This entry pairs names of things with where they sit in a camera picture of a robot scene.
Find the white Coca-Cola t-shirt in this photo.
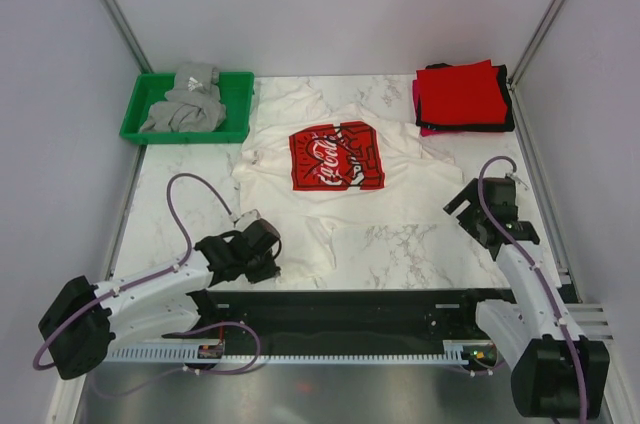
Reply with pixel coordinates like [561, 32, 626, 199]
[232, 78, 463, 282]

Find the green plastic tray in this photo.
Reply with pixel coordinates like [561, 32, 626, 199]
[119, 71, 254, 145]

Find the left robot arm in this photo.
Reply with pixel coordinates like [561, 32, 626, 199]
[38, 218, 282, 380]

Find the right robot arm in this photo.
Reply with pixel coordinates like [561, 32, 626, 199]
[444, 177, 610, 423]

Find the pink folded t-shirt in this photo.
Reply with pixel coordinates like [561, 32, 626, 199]
[412, 79, 461, 137]

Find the red folded t-shirt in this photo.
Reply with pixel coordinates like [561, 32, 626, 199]
[415, 59, 507, 126]

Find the black folded t-shirt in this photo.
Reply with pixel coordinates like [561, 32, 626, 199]
[414, 62, 516, 134]

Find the grey t-shirt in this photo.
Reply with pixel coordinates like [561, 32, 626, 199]
[139, 62, 227, 133]

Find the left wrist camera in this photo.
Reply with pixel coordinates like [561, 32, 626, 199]
[234, 209, 261, 232]

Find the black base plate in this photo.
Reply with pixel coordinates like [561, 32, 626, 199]
[191, 288, 515, 357]

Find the right aluminium frame post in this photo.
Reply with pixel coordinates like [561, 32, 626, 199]
[512, 0, 601, 85]

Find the aluminium frame post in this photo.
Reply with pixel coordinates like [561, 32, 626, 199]
[99, 0, 153, 73]
[512, 0, 601, 85]

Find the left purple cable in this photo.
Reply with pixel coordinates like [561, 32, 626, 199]
[32, 172, 241, 371]

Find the front aluminium rail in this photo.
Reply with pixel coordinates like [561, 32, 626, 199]
[563, 303, 613, 342]

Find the white slotted cable duct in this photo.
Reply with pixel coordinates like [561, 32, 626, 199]
[104, 341, 471, 366]

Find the left aluminium frame post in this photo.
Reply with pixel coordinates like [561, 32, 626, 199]
[99, 0, 153, 73]

